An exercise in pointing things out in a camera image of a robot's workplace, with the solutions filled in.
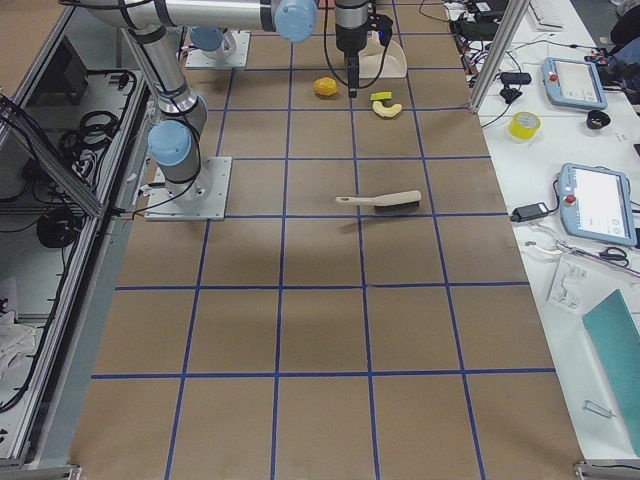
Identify lower teach pendant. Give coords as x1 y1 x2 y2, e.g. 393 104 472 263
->
558 163 637 246

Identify teach pendant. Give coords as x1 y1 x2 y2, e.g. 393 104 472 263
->
541 57 608 110
558 163 637 246

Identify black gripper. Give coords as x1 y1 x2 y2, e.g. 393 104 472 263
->
344 52 360 98

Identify white paper sheet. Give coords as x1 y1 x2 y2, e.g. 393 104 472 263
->
546 255 639 315

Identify white plastic dustpan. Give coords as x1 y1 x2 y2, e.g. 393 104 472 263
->
359 31 407 79

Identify black scissors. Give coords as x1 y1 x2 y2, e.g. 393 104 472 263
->
598 246 629 268

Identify aluminium frame post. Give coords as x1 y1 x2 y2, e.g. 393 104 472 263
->
468 0 530 114

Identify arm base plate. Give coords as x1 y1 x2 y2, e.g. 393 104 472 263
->
143 157 232 221
185 27 250 70

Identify yellow tape roll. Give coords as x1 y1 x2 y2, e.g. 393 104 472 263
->
508 111 541 142

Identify upper teach pendant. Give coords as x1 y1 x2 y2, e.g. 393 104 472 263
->
541 57 608 110

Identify pale curved melon rind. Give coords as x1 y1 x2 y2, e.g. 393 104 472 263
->
372 100 403 119

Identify orange yellow potato lump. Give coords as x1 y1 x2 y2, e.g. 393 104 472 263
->
312 77 338 98

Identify white hand brush black bristles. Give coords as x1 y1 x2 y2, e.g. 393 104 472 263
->
335 190 422 215

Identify black power adapter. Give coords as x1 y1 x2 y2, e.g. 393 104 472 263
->
509 202 554 223

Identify yellow green sponge piece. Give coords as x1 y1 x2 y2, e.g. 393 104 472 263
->
370 91 393 102

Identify teal board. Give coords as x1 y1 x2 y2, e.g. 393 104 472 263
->
583 290 639 439

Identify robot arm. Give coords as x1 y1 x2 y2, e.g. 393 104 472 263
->
63 0 318 151

